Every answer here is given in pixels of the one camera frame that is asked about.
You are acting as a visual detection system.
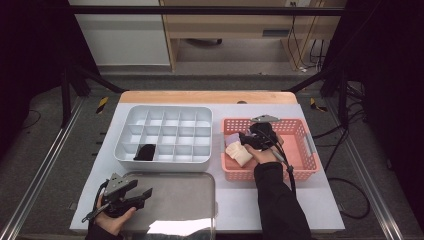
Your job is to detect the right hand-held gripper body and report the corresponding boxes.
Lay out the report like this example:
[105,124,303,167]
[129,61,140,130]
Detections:
[249,114,281,151]

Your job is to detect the left hand-held gripper cable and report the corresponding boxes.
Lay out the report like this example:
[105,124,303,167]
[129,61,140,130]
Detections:
[81,179,111,224]

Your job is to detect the wooden desk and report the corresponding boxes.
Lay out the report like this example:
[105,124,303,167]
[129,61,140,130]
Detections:
[159,0,348,72]

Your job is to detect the black sock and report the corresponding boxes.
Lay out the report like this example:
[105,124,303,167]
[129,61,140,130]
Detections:
[133,143,157,162]

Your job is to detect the black metal crossbar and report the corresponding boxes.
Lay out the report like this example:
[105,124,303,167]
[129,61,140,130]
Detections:
[66,4,346,17]

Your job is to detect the yellow black tape marker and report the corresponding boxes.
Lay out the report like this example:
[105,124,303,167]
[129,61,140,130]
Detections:
[309,97,328,113]
[95,96,110,115]

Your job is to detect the white divided storage box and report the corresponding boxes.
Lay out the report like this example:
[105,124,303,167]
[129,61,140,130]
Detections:
[114,104,214,173]

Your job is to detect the white cabinet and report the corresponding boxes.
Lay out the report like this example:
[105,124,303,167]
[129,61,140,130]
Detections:
[67,0,171,67]

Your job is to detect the yellow hanging cable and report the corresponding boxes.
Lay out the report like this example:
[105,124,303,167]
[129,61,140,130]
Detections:
[289,0,325,71]

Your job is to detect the right hand-held gripper cable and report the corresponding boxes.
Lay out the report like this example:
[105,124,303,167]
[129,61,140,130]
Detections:
[263,129,298,201]

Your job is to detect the black metal frame strut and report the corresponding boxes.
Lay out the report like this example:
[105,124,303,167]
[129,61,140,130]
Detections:
[59,63,126,129]
[286,64,351,129]

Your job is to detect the black hanging cable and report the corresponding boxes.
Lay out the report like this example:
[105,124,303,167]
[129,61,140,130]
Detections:
[288,2,303,68]
[309,39,326,72]

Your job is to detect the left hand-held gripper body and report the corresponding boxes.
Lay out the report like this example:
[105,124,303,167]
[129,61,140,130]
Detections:
[101,172,134,218]

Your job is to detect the translucent grey box lid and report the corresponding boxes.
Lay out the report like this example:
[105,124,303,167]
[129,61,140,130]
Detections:
[113,171,218,240]

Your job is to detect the pink plastic basket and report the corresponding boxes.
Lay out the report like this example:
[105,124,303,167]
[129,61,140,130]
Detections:
[221,117,321,183]

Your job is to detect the purple sock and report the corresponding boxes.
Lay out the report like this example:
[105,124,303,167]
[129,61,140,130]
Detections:
[225,132,242,148]

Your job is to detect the cream sock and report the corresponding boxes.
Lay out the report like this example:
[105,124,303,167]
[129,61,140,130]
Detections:
[225,140,254,168]

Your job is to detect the hand-held gripper cable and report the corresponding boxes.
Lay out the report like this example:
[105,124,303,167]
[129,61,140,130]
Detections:
[81,179,111,224]
[263,129,298,201]

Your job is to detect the person's left hand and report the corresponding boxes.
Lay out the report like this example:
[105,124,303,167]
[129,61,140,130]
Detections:
[94,196,138,236]

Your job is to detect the black curtain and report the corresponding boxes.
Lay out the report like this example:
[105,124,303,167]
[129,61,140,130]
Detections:
[321,0,424,231]
[0,0,99,161]

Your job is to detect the person's right hand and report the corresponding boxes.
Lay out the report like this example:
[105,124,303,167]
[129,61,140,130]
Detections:
[247,134,284,165]

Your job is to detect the aluminium floor rail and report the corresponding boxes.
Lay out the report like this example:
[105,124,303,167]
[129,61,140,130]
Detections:
[324,98,406,240]
[0,96,86,240]

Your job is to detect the black floor cable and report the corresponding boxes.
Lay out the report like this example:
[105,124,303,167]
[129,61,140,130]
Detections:
[311,109,366,174]
[324,176,372,221]
[21,109,43,131]

